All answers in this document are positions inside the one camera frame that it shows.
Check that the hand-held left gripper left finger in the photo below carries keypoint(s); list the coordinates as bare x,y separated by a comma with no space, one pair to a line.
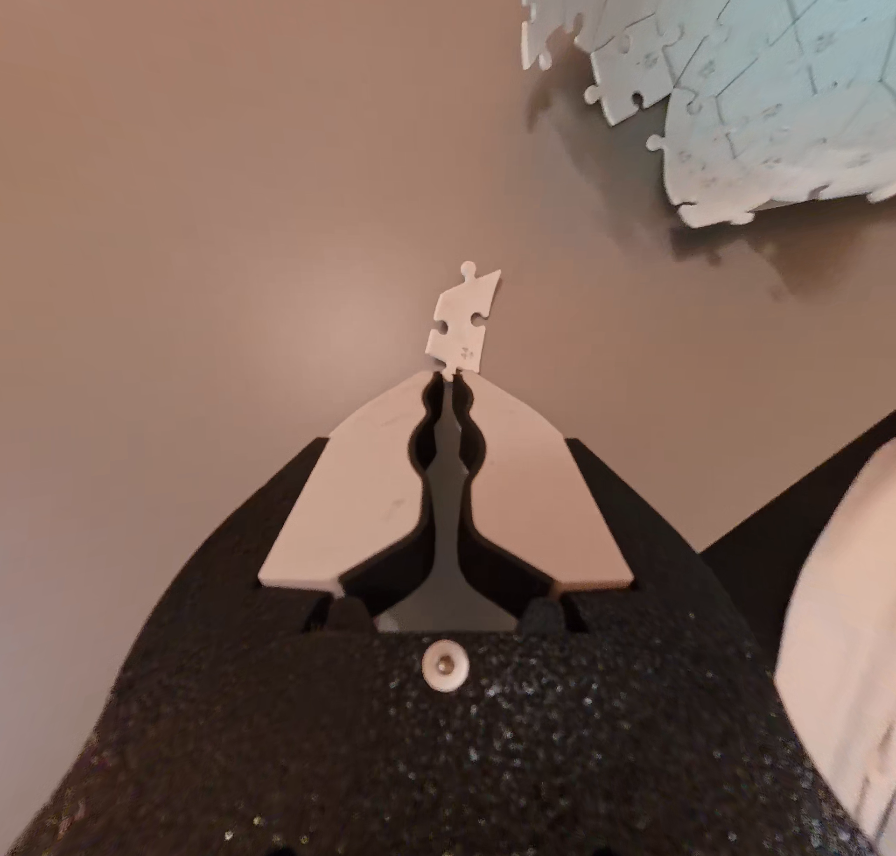
350,513

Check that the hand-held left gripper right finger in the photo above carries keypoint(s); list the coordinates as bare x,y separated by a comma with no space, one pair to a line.
546,513

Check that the single puzzle piece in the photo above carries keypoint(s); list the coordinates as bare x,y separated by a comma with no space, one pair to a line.
462,317

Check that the colourful puzzle ball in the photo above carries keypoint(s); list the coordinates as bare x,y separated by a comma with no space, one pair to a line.
756,65

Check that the person's white shirt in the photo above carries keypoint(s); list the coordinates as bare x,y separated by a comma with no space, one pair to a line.
847,625

